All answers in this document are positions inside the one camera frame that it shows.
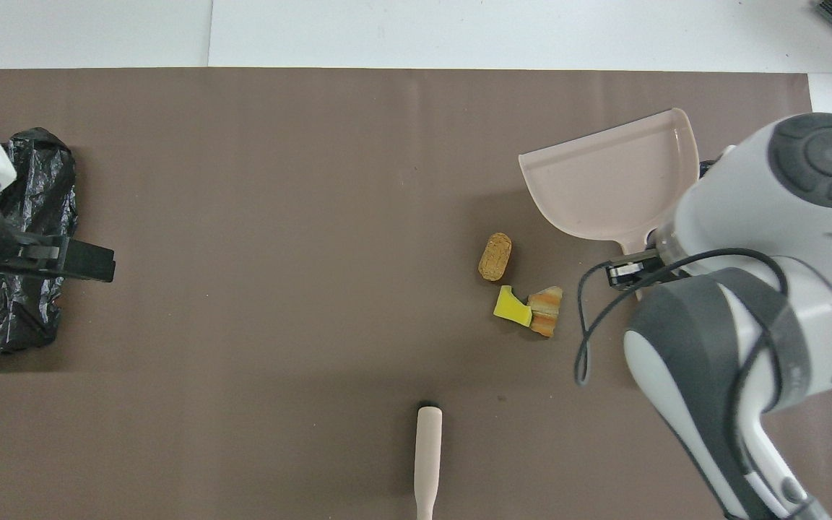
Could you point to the brown oval bread roll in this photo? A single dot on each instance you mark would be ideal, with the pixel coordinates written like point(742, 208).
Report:
point(495, 256)

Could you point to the striped croissant piece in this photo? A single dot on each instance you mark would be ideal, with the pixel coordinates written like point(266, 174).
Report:
point(546, 312)

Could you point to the pink brush with black bristles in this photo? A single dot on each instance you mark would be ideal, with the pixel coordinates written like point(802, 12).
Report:
point(428, 448)

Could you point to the brown table mat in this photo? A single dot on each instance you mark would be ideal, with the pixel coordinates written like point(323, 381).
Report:
point(243, 325)

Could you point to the bin covered by black bag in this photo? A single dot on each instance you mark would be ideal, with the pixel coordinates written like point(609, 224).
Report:
point(33, 318)

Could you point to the pink plastic dustpan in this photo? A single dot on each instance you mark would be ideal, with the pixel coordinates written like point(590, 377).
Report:
point(604, 188)

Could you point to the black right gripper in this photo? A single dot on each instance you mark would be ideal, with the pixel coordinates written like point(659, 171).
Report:
point(658, 260)

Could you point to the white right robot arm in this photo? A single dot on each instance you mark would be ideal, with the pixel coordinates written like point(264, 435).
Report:
point(748, 217)

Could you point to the small yellow sponge piece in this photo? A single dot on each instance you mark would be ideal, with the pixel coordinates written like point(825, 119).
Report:
point(510, 307)

